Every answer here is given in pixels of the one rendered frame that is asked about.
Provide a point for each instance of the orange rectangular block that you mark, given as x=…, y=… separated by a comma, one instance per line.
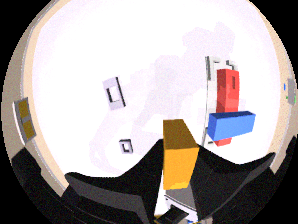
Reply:
x=180, y=154

